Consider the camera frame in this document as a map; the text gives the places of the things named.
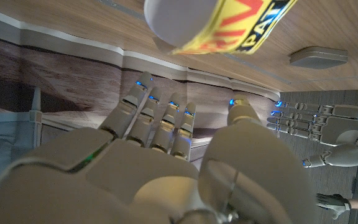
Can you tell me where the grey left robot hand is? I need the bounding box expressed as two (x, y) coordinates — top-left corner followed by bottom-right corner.
(265, 100), (358, 169)

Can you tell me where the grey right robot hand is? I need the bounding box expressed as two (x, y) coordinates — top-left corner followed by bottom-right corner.
(0, 71), (318, 224)

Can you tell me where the person hand in black glove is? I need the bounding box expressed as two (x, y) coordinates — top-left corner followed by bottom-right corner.
(315, 192), (352, 220)

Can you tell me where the yellow snack packet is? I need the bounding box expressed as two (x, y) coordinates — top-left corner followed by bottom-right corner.
(169, 0), (298, 56)

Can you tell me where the white ceramic bowl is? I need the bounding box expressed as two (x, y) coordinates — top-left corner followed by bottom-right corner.
(144, 0), (220, 54)

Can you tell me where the printed sofa room backdrop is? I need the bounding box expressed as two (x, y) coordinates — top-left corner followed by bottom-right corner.
(0, 4), (281, 200)

